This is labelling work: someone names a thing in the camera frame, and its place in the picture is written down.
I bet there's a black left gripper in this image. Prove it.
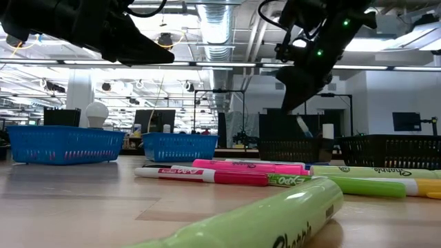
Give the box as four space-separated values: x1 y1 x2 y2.
74 0 175 66

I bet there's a pink highlighter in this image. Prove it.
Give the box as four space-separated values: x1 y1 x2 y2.
192 158 310 176

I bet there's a red Expo marker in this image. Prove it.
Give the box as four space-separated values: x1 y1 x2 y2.
133 166 269 187

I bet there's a blue plastic mesh basket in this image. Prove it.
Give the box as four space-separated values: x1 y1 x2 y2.
6 125 125 165
141 132 219 163

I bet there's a green cap Expo marker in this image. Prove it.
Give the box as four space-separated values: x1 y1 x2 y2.
267 173 407 199

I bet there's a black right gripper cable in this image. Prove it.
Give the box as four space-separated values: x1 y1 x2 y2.
257 0 289 32

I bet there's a black ceiling camera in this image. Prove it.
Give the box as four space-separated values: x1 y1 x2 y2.
5 34 25 48
157 32 174 51

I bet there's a black computer monitor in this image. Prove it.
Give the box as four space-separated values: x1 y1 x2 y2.
43 108 82 129
134 109 176 136

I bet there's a white paper roll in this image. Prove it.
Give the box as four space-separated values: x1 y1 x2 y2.
322 123 335 140

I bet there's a white building column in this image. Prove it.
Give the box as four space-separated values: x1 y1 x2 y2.
65 68 94 129

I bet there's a dark wall screen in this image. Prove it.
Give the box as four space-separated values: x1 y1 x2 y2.
392 112 422 132

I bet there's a black partition screen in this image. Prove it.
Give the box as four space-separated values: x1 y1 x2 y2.
258 108 342 139

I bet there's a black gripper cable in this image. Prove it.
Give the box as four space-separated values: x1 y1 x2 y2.
257 0 289 32
125 0 167 18

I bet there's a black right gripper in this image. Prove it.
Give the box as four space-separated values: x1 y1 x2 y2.
275 65 334 111

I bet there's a black plastic mesh basket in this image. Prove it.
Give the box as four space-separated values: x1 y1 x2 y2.
256 137 334 163
336 134 441 170

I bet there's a long ceiling light bar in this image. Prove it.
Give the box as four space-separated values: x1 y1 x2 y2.
0 59 441 72

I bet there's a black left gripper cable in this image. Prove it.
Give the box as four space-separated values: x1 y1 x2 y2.
125 0 167 18

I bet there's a yellow cap white marker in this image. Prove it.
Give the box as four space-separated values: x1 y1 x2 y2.
344 176 441 200

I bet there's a light green Sharpie highlighter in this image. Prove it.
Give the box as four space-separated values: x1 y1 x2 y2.
309 165 441 180
123 177 345 248

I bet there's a silver ventilation duct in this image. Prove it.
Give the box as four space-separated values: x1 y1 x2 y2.
196 0 236 113

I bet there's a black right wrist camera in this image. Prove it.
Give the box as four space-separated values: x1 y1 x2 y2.
274 32 309 63

